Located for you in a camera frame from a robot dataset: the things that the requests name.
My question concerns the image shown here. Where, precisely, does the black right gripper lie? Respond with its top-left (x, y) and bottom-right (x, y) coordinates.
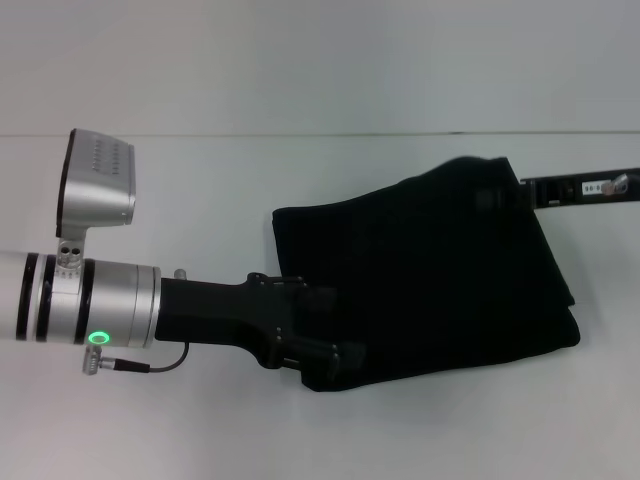
top-left (473, 166), bottom-right (640, 212)

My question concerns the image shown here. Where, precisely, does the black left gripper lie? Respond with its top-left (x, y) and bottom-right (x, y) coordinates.
top-left (153, 271), bottom-right (367, 382)

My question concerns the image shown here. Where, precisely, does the black shirt with FREE print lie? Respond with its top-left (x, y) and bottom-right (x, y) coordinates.
top-left (271, 155), bottom-right (583, 395)

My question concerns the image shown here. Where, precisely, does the left gripper cable with plug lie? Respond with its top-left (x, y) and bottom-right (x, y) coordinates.
top-left (81, 266), bottom-right (191, 377)

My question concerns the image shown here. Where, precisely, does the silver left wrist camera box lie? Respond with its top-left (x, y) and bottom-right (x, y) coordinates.
top-left (53, 127), bottom-right (138, 275)

